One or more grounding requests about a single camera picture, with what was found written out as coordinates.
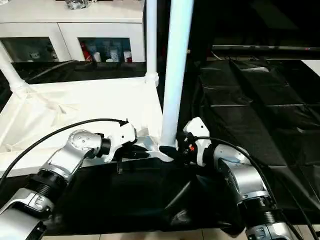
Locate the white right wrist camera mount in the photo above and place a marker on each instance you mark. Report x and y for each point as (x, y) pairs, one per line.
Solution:
(200, 127)

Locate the black mat cloth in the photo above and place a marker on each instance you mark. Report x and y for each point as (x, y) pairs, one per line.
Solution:
(250, 125)

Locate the grey metal rail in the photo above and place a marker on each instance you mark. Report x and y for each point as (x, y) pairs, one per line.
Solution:
(262, 48)

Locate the white plastic table leg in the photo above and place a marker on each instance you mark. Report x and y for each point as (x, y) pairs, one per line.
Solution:
(151, 37)
(175, 75)
(10, 72)

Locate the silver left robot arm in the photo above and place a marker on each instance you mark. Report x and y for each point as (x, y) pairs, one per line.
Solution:
(70, 155)

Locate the white flat board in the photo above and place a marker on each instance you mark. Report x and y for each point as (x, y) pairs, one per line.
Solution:
(312, 68)

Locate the black fabric backdrop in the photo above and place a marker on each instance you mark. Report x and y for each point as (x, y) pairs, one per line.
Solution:
(250, 20)

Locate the dark patterned cabinet-top object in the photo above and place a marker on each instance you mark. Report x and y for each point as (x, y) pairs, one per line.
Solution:
(76, 3)

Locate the white plastic table top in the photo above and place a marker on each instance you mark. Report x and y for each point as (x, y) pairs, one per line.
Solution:
(75, 105)

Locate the white glass door cabinet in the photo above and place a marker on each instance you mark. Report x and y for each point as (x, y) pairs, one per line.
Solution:
(62, 22)

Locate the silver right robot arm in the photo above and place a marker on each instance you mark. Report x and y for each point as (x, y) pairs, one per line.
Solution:
(245, 177)

